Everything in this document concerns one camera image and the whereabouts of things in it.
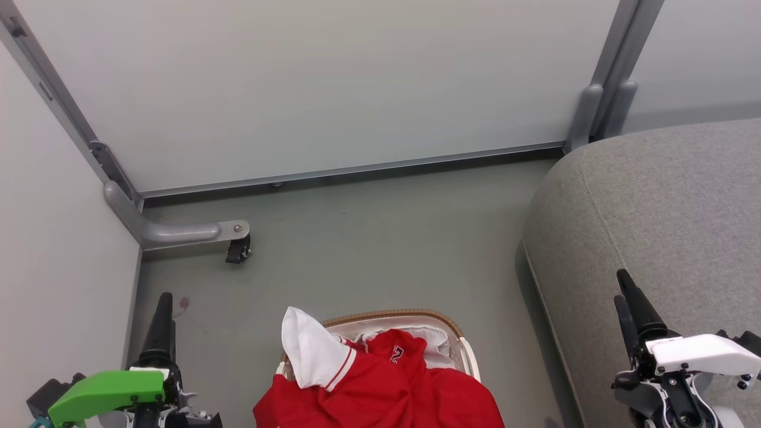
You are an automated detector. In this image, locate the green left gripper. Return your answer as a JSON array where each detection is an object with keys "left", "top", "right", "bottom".
[{"left": 49, "top": 292, "right": 198, "bottom": 427}]

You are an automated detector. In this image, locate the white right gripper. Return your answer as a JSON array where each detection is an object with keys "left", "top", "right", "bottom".
[{"left": 612, "top": 269, "right": 761, "bottom": 411}]

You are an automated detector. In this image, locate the red and white jersey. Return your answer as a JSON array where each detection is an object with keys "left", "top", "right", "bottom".
[{"left": 253, "top": 306, "right": 506, "bottom": 428}]

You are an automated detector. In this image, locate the grey fabric sofa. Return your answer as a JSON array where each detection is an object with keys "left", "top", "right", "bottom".
[{"left": 521, "top": 117, "right": 761, "bottom": 428}]

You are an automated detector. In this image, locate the grey curved partition foot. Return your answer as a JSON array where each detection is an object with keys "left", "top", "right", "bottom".
[{"left": 104, "top": 180, "right": 251, "bottom": 250}]

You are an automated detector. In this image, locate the black caster wheel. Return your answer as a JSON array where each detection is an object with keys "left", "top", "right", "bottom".
[{"left": 225, "top": 235, "right": 252, "bottom": 265}]

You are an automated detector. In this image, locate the white laundry basket tan rim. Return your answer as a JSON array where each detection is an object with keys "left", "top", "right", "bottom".
[{"left": 276, "top": 308, "right": 482, "bottom": 385}]

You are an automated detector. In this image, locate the white basket liner cloth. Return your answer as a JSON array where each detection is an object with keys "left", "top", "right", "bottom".
[{"left": 324, "top": 324, "right": 462, "bottom": 370}]

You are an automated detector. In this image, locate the grey upright partition foot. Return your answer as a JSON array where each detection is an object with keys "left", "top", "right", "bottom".
[
  {"left": 565, "top": 83, "right": 604, "bottom": 153},
  {"left": 602, "top": 80, "right": 639, "bottom": 140}
]

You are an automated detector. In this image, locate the wide white partition panel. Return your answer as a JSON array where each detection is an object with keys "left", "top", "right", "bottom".
[{"left": 0, "top": 0, "right": 640, "bottom": 200}]

